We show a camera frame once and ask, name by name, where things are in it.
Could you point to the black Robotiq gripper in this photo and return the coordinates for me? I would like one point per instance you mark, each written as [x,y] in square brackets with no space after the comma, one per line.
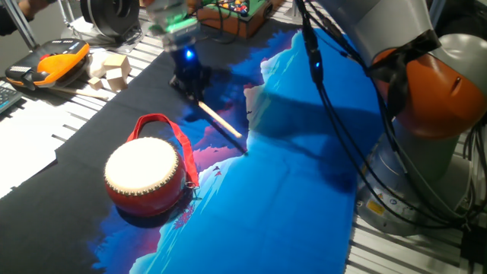
[190,66]

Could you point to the light wooden drumstick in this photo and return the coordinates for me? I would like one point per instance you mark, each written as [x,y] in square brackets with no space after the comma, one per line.
[80,93]
[220,120]

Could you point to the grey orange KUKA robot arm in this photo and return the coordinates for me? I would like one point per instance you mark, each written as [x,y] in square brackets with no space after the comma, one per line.
[380,23]

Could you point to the person's forearm black sleeve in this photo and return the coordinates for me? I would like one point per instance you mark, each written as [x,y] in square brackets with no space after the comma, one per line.
[9,24]

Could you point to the person's hand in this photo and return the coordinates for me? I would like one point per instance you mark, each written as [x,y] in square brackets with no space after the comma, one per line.
[32,7]

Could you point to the medium wooden block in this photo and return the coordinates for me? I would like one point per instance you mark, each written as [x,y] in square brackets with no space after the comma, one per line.
[116,80]

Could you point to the large wooden cube block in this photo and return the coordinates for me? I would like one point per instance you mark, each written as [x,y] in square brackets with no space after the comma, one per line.
[116,62]

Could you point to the miniature pool table toy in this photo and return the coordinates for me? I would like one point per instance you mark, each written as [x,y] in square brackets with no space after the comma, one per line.
[243,23]

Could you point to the small wooden block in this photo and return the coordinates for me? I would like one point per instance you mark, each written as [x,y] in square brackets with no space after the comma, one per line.
[95,83]

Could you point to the white rounded object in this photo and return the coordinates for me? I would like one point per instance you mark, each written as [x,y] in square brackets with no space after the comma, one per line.
[95,64]

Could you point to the black round reel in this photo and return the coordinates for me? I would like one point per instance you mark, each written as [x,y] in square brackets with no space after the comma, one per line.
[110,15]

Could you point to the orange black teach pendant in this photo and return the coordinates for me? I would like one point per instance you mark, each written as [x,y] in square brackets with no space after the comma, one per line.
[57,64]

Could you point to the blue black printed cloth mat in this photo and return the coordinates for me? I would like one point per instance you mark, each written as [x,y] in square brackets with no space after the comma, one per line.
[289,213]

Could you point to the aluminium profile pole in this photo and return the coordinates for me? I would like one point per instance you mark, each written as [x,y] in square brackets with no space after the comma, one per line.
[21,23]

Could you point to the dark keyboard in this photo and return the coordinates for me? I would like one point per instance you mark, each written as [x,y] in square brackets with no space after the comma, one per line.
[7,97]

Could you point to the black ribbon tie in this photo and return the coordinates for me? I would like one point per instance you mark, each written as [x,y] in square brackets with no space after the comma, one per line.
[395,68]

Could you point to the grey metal base plate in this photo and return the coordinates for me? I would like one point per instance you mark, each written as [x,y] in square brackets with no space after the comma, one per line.
[141,38]

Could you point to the silver metal bracket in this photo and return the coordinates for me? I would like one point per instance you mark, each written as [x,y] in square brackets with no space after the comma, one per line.
[291,9]

